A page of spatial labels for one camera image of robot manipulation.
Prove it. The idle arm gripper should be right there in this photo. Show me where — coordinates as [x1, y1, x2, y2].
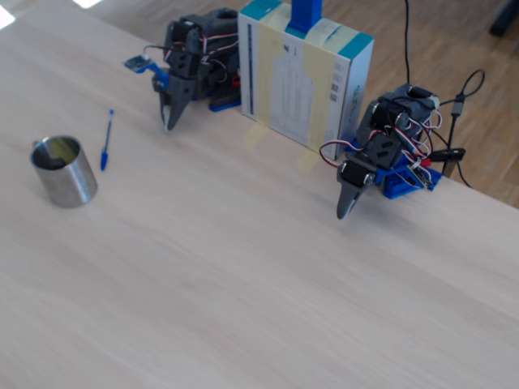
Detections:
[336, 156, 376, 220]

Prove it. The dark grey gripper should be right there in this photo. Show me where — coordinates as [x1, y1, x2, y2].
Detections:
[158, 49, 204, 131]

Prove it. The blue ballpoint pen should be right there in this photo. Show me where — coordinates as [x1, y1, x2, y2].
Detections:
[100, 108, 115, 172]

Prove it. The blue idle arm base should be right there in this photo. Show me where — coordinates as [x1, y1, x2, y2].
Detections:
[344, 137, 443, 199]

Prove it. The silver metal cup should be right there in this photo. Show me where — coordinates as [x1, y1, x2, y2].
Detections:
[30, 135, 99, 210]

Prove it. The small controller circuit board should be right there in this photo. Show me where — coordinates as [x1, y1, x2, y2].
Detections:
[407, 160, 435, 190]

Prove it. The yellow masking tape strip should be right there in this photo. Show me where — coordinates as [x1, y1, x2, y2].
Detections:
[242, 2, 293, 154]
[294, 19, 344, 176]

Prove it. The black power plug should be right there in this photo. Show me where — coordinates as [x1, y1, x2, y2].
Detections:
[429, 147, 466, 161]

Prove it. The white teal cardboard box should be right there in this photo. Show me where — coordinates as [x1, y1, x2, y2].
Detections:
[237, 0, 375, 161]

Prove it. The yellow highlighter with black cap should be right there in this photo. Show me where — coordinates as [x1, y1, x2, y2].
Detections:
[40, 137, 80, 170]

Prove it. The dark furniture foot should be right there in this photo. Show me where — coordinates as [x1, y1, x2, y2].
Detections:
[489, 0, 519, 38]

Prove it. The blue arm base plate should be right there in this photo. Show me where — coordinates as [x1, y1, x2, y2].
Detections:
[190, 93, 242, 113]

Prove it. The wrist camera on blue mount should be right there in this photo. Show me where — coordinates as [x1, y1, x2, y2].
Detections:
[123, 55, 170, 95]

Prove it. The black power cable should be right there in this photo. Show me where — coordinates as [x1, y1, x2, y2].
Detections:
[456, 157, 474, 189]

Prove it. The looped cable with adapter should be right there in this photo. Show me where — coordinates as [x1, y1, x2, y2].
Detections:
[440, 69, 487, 149]

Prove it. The blue plastic post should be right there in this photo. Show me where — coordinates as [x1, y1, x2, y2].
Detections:
[285, 0, 324, 40]

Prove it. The thin black cable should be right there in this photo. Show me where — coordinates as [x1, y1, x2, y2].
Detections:
[404, 0, 413, 86]

